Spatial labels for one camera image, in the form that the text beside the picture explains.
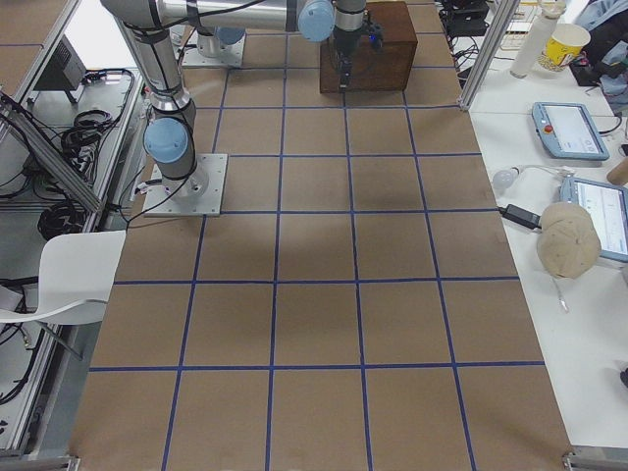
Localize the blue teach pendant far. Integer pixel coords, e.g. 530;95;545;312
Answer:
531;102;610;162

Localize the dark wooden drawer cabinet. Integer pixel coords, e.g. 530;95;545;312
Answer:
319;1;418;93

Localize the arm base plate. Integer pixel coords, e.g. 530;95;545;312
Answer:
181;27;245;68
142;153;228;217

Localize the white cardboard tube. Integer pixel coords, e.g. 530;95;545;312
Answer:
509;1;566;79

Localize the black power adapter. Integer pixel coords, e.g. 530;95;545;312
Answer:
498;204;541;230

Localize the beige baseball cap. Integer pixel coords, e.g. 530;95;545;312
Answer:
537;202;602;279

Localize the white light bulb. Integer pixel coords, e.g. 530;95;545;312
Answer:
492;167;521;193

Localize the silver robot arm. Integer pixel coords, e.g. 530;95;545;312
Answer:
102;1;368;199
196;26;245;59

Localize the yellow popcorn cup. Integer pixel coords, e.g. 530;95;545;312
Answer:
537;24;591;72

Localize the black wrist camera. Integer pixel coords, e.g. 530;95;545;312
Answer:
365;20;384;51

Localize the blue teach pendant near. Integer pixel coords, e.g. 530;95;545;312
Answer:
559;177;627;264

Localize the aluminium frame post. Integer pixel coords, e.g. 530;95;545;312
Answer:
458;0;519;111

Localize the blue teach pendant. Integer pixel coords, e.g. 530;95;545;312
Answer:
531;102;610;162
559;177;627;264

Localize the grey electronics box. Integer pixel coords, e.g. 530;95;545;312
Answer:
33;35;87;104

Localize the white plastic chair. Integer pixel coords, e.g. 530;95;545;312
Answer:
1;231;127;326

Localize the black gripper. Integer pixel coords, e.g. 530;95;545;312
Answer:
333;27;362;91

